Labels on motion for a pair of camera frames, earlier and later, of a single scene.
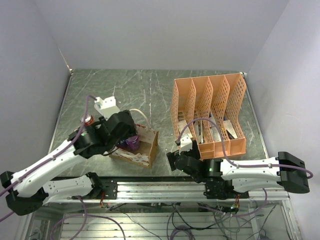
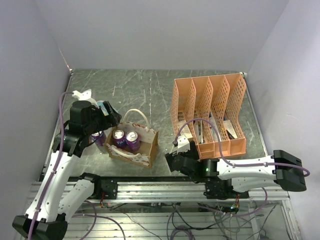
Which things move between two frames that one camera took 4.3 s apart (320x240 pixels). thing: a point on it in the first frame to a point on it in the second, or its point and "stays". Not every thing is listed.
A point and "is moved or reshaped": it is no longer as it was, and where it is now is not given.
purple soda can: (133, 143) is moved or reshaped
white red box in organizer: (214, 131) stays
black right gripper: (194, 152) stays
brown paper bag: (146, 154) stays
